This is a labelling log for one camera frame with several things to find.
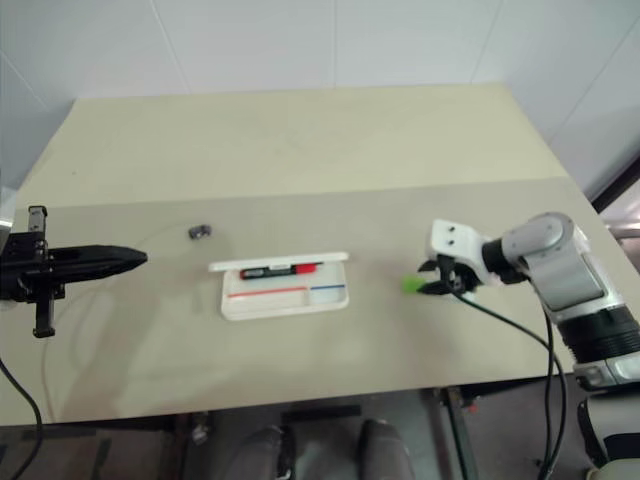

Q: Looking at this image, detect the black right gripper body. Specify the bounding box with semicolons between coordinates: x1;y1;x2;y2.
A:
437;253;485;298

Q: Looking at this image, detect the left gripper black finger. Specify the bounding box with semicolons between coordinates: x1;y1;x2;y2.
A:
49;260;147;282
47;243;149;264

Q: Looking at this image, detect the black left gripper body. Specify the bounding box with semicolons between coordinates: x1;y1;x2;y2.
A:
0;204;68;339

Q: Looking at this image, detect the white plastic pencil case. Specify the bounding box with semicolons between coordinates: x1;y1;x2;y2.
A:
207;250;351;322

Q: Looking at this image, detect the red marker with black label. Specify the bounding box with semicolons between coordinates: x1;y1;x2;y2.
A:
239;262;320;281

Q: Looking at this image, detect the dark rounded shape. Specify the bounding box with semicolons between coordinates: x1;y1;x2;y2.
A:
233;424;297;480
358;418;417;480

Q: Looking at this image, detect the dark furniture edge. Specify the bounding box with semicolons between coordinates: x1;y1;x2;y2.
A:
592;155;640;214

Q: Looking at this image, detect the silver robot torso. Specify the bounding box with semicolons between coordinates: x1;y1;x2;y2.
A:
577;394;640;480

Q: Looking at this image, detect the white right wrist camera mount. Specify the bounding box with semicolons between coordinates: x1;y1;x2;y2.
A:
424;218;502;289

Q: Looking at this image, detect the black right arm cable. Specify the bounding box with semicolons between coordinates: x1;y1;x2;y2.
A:
457;290;569;480

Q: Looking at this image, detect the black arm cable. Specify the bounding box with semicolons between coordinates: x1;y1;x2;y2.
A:
0;357;45;436
457;290;569;480

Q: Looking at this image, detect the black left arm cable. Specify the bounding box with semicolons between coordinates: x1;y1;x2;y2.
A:
0;357;45;436

